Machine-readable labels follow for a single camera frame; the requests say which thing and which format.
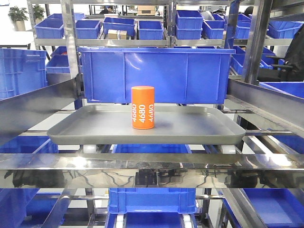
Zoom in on blue bin lower right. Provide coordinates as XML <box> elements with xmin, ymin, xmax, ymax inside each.
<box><xmin>222</xmin><ymin>189</ymin><xmax>304</xmax><ymax>228</ymax></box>

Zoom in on blue bin top row centre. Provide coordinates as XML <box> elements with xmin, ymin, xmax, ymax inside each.
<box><xmin>138</xmin><ymin>20</ymin><xmax>164</xmax><ymax>40</ymax></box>

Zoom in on potted plant left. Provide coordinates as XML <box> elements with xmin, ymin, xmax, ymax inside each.
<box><xmin>8</xmin><ymin>6</ymin><xmax>29</xmax><ymax>31</ymax></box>

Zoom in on large blue crate left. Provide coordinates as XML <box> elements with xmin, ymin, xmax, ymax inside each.
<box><xmin>0</xmin><ymin>48</ymin><xmax>48</xmax><ymax>100</ymax></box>

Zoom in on blue bin top row left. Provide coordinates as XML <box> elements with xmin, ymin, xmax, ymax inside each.
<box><xmin>34</xmin><ymin>19</ymin><xmax>64</xmax><ymax>38</ymax></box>

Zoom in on grey plastic tray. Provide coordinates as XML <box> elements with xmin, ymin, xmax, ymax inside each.
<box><xmin>47</xmin><ymin>104</ymin><xmax>246</xmax><ymax>146</ymax></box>

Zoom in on large blue plastic bin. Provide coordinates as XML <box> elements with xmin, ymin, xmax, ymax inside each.
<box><xmin>78</xmin><ymin>47</ymin><xmax>235</xmax><ymax>104</ymax></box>

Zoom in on cardboard boxes on shelf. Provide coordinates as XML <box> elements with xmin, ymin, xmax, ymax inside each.
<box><xmin>107</xmin><ymin>29</ymin><xmax>127</xmax><ymax>40</ymax></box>

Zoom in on blue bin below shelf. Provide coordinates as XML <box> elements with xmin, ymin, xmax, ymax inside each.
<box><xmin>108</xmin><ymin>144</ymin><xmax>196</xmax><ymax>214</ymax></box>

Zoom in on steel shelf rack frame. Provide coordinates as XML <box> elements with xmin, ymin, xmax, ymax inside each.
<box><xmin>0</xmin><ymin>0</ymin><xmax>304</xmax><ymax>228</ymax></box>

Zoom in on blue bin top row tilted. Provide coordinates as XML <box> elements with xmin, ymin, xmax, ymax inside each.
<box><xmin>103</xmin><ymin>17</ymin><xmax>135</xmax><ymax>37</ymax></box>

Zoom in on blue bin right shelf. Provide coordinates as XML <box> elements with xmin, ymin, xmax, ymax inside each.
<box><xmin>259</xmin><ymin>82</ymin><xmax>304</xmax><ymax>98</ymax></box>

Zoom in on orange cylindrical capacitor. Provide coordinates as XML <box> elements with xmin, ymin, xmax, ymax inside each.
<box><xmin>131</xmin><ymin>85</ymin><xmax>155</xmax><ymax>130</ymax></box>

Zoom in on blue bin top right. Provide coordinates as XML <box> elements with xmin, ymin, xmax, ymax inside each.
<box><xmin>267</xmin><ymin>21</ymin><xmax>303</xmax><ymax>38</ymax></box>

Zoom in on stacked blue bins top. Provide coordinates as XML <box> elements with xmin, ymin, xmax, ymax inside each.
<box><xmin>175</xmin><ymin>10</ymin><xmax>204</xmax><ymax>40</ymax></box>

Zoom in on blue bin lower left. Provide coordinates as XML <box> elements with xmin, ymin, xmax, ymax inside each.
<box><xmin>0</xmin><ymin>136</ymin><xmax>58</xmax><ymax>153</ymax></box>

